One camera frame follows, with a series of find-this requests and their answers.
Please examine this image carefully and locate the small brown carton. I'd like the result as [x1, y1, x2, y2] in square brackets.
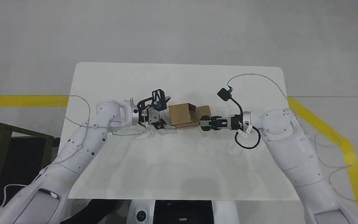
[168, 102, 212, 130]

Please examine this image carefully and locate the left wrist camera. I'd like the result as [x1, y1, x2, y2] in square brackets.
[136, 88, 168, 111]

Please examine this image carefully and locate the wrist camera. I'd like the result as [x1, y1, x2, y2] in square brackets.
[216, 86, 244, 118]
[136, 88, 168, 111]

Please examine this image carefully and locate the robot body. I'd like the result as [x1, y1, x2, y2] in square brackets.
[126, 199, 240, 224]

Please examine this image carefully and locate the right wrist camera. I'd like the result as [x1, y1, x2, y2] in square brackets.
[216, 86, 244, 118]

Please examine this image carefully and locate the black cable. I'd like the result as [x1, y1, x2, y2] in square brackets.
[234, 125, 262, 150]

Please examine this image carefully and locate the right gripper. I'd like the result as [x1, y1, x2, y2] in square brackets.
[199, 111, 251, 133]

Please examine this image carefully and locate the dark green frame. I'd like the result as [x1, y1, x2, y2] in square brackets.
[0, 122, 56, 207]

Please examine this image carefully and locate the thin white cable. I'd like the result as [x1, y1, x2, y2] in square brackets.
[0, 95, 153, 208]
[226, 73, 358, 203]

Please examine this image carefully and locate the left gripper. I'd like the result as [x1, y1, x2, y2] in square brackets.
[130, 96, 177, 130]

